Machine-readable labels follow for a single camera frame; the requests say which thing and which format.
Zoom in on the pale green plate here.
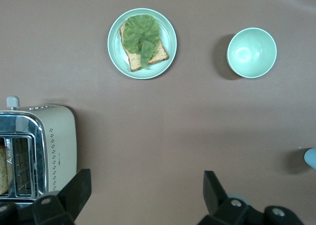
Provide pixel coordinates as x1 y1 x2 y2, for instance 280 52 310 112
107 8 178 80

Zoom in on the pale green bowl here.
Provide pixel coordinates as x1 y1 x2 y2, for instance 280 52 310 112
226 27 277 79

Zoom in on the light blue plastic cup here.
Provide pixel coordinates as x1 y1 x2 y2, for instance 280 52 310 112
304 148 316 171

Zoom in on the beige and chrome toaster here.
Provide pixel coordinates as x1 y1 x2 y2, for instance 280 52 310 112
0 95 77 201

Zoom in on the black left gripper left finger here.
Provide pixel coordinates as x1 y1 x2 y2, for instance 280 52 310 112
33 169 92 225

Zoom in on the brown bread slice under lettuce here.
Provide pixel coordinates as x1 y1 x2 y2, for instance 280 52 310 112
119 21 170 72

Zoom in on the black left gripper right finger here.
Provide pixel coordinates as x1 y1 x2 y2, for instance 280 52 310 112
197 170 266 225

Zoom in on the green lettuce leaf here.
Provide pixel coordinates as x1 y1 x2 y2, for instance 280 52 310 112
122 14 161 69

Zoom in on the brown table cover mat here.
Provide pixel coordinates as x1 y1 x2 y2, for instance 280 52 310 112
0 0 316 225

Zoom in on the brown bread slice in toaster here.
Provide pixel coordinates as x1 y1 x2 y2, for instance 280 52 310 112
0 145 14 195

